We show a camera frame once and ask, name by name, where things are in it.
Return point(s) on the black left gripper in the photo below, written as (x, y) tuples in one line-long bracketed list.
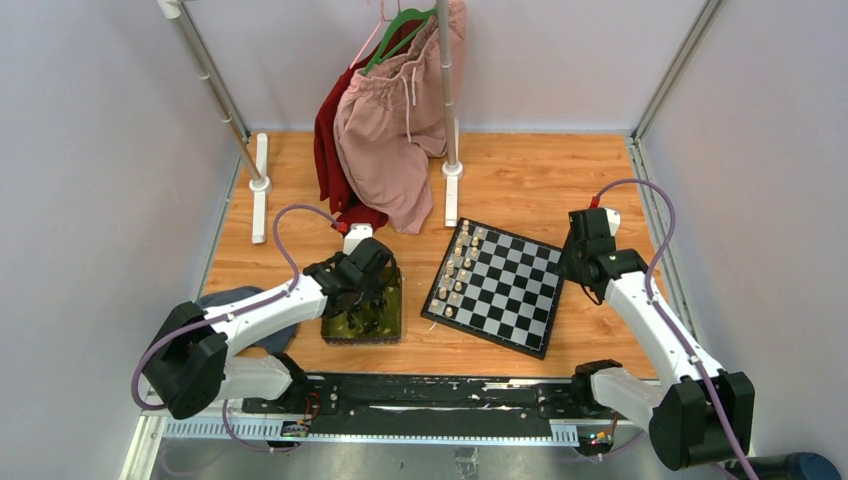
[(372, 286)]

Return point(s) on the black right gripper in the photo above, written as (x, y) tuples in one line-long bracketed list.
[(565, 268)]

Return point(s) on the black and white chessboard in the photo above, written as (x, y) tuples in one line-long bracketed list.
[(510, 294)]

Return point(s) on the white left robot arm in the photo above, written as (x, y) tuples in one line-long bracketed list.
[(195, 359)]

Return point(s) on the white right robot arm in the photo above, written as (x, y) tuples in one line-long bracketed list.
[(698, 413)]

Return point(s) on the black chess pieces pile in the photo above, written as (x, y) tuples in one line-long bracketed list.
[(366, 319)]

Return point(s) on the gold metal tin tray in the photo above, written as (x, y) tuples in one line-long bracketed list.
[(394, 290)]

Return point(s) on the dark red garment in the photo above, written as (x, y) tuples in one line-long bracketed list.
[(333, 184)]

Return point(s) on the white clothes rack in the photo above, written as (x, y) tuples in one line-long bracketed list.
[(256, 165)]

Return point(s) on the pink shorts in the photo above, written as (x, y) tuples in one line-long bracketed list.
[(390, 121)]

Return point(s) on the pink clothes hanger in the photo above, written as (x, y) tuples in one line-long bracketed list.
[(388, 10)]

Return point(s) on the dark blue cylinder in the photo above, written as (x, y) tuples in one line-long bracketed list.
[(795, 466)]

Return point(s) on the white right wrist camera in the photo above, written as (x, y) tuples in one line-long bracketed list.
[(613, 221)]

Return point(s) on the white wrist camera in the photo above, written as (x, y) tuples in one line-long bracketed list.
[(613, 221), (356, 233)]

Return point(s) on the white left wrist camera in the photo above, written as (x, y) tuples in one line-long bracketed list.
[(356, 233)]

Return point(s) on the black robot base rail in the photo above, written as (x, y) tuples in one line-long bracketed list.
[(415, 409)]

